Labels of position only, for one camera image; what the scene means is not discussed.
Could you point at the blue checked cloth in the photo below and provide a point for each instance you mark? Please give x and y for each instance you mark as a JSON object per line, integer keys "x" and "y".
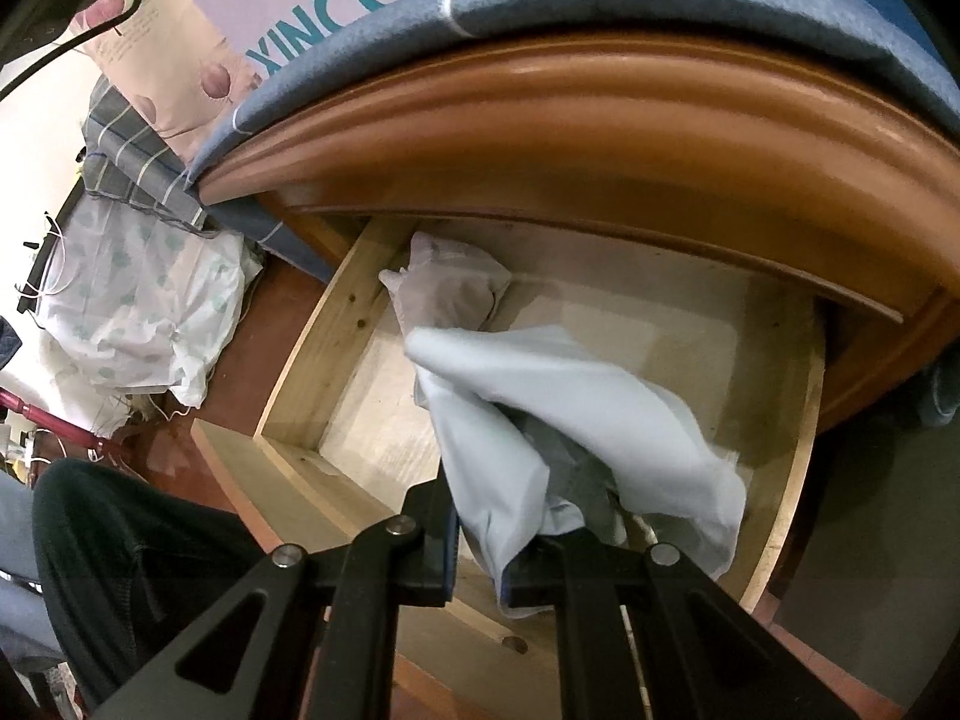
{"x": 675, "y": 0}

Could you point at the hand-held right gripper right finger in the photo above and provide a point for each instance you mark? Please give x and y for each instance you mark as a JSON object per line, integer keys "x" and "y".
{"x": 525, "y": 577}

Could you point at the pale pink sheer garment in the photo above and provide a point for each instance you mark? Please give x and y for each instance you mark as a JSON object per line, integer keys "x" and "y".
{"x": 450, "y": 285}

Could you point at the wooden drawer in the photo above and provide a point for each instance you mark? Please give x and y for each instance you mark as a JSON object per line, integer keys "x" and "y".
{"x": 675, "y": 360}

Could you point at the grey-blue cloth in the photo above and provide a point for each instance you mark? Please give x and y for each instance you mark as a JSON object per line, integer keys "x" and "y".
{"x": 19, "y": 540}

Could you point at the white spotted bedsheet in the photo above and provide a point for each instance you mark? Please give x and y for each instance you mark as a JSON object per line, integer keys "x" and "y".
{"x": 135, "y": 292}

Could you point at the person's dark trouser leg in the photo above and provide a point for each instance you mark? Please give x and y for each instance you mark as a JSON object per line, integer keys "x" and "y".
{"x": 112, "y": 562}

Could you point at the grey plaid blanket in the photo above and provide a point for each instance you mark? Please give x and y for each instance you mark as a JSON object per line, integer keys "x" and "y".
{"x": 127, "y": 165}

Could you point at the grey box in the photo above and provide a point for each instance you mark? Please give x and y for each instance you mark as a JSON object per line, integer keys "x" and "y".
{"x": 862, "y": 540}

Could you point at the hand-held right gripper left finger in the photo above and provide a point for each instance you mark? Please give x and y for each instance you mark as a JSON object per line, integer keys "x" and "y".
{"x": 450, "y": 555}

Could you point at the floral pillow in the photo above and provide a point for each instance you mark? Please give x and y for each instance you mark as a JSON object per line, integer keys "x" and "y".
{"x": 172, "y": 67}

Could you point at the red bar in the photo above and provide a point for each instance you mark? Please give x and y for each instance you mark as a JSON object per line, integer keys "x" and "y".
{"x": 37, "y": 412}

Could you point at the light blue underwear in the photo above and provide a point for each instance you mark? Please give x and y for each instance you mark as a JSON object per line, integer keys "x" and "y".
{"x": 525, "y": 405}

